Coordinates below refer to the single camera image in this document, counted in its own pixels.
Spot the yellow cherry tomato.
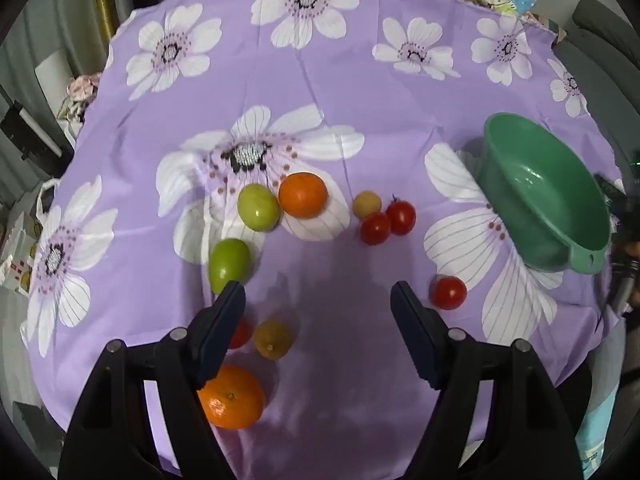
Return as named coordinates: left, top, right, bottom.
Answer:
left=352, top=191, right=382, bottom=220
left=253, top=318, right=293, bottom=361

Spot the grey sofa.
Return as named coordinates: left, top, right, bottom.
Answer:
left=554, top=0, right=639, bottom=180

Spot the red cherry tomato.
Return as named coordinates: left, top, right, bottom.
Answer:
left=359, top=211, right=390, bottom=246
left=229, top=318, right=252, bottom=350
left=430, top=276, right=468, bottom=311

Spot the green plastic bowl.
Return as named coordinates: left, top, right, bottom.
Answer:
left=475, top=113, right=611, bottom=275

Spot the orange mandarin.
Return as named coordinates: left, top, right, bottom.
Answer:
left=198, top=364, right=266, bottom=430
left=278, top=172, right=329, bottom=219

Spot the red cherry tomato stemmed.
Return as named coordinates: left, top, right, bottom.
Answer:
left=385, top=198, right=416, bottom=236

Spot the purple floral tablecloth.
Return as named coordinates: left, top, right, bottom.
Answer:
left=24, top=0, right=620, bottom=479

